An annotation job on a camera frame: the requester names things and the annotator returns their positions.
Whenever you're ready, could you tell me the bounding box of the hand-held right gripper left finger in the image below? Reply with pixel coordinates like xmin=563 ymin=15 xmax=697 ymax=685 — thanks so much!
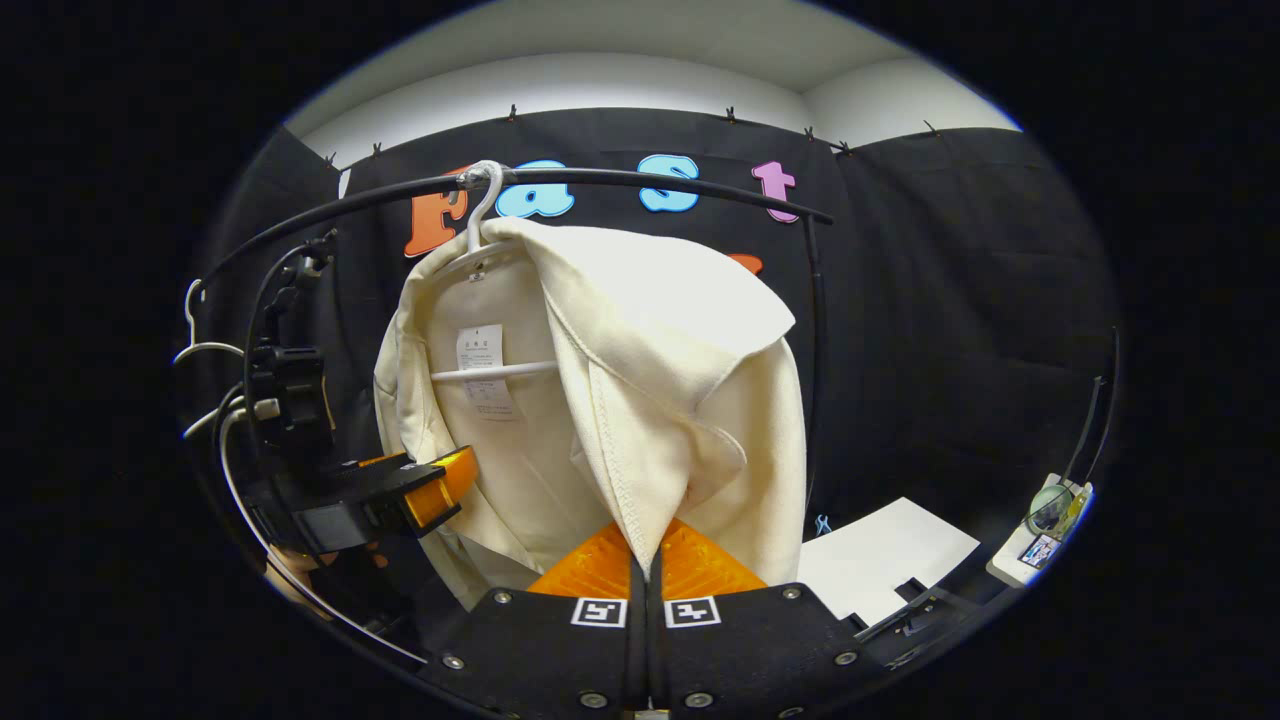
xmin=415 ymin=520 xmax=649 ymax=720

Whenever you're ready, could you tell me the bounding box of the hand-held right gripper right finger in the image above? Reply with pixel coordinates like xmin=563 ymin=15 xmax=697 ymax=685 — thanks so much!
xmin=648 ymin=517 xmax=881 ymax=720

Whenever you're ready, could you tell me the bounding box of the cream shirt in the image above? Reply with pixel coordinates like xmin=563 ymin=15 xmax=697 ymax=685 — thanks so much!
xmin=373 ymin=215 xmax=809 ymax=611

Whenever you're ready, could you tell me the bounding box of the white hanger with hook wrap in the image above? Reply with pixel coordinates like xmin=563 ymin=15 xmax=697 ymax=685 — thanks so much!
xmin=430 ymin=160 xmax=561 ymax=383

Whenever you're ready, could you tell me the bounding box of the empty white hanger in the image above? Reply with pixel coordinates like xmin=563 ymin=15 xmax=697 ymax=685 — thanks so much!
xmin=172 ymin=278 xmax=249 ymax=441

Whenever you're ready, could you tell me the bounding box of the white floor board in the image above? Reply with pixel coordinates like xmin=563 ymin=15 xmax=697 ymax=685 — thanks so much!
xmin=798 ymin=497 xmax=981 ymax=626

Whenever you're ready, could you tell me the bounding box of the small white stand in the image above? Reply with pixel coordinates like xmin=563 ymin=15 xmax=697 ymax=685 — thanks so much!
xmin=985 ymin=475 xmax=1096 ymax=589

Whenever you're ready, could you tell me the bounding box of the black backdrop cloth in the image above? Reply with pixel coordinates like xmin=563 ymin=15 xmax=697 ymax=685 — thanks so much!
xmin=190 ymin=108 xmax=1121 ymax=601

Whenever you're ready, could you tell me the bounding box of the row of small backdrop clips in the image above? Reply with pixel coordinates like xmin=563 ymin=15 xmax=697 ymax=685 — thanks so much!
xmin=325 ymin=100 xmax=943 ymax=166

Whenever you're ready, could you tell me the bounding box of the white cable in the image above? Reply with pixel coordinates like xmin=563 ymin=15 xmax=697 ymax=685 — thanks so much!
xmin=218 ymin=398 xmax=431 ymax=667

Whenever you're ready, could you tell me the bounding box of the black clothes rail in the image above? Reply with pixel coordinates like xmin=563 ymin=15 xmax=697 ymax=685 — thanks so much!
xmin=195 ymin=165 xmax=836 ymax=516

